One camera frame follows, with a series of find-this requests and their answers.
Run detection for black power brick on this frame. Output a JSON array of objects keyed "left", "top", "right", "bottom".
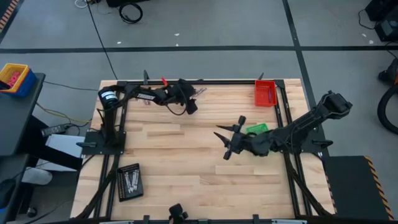
[{"left": 40, "top": 123, "right": 74, "bottom": 138}]

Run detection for coiled black cable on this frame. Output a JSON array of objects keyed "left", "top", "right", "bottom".
[{"left": 119, "top": 2, "right": 144, "bottom": 24}]

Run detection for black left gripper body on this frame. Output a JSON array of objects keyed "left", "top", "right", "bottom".
[{"left": 170, "top": 78, "right": 200, "bottom": 116}]

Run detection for red plastic basket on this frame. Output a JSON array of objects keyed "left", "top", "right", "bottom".
[{"left": 254, "top": 80, "right": 277, "bottom": 108}]

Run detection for black equipment case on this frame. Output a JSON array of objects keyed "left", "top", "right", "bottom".
[{"left": 365, "top": 0, "right": 398, "bottom": 43}]

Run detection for black table-level camera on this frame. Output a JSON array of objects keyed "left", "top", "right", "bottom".
[{"left": 167, "top": 203, "right": 189, "bottom": 224}]

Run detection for dark side table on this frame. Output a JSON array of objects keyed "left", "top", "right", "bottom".
[{"left": 0, "top": 73, "right": 46, "bottom": 156}]

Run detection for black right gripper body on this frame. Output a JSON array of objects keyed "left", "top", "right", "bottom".
[{"left": 223, "top": 115, "right": 254, "bottom": 161}]

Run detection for white box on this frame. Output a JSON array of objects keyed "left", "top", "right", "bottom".
[{"left": 45, "top": 133, "right": 85, "bottom": 160}]

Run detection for long black floor cable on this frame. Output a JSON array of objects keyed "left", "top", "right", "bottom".
[{"left": 86, "top": 0, "right": 118, "bottom": 80}]

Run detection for black vacuum hose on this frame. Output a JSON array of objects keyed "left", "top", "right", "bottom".
[{"left": 377, "top": 58, "right": 398, "bottom": 135}]

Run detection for blue plastic bin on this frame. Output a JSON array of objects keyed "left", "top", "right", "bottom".
[{"left": 9, "top": 70, "right": 38, "bottom": 98}]

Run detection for yellow plastic basket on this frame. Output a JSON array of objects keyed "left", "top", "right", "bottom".
[{"left": 0, "top": 63, "right": 30, "bottom": 93}]

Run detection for pink items in basket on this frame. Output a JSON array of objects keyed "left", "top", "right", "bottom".
[{"left": 7, "top": 71, "right": 21, "bottom": 88}]

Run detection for black hazard-striped floor mat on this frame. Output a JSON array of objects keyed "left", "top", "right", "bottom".
[
  {"left": 322, "top": 155, "right": 396, "bottom": 221},
  {"left": 0, "top": 0, "right": 20, "bottom": 32}
]

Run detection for green plastic basket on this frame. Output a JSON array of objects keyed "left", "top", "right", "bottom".
[{"left": 245, "top": 123, "right": 274, "bottom": 153}]

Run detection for black plastic basket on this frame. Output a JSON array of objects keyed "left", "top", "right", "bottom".
[{"left": 116, "top": 163, "right": 144, "bottom": 202}]

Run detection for white bag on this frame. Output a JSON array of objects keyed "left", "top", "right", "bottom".
[{"left": 21, "top": 167, "right": 53, "bottom": 186}]

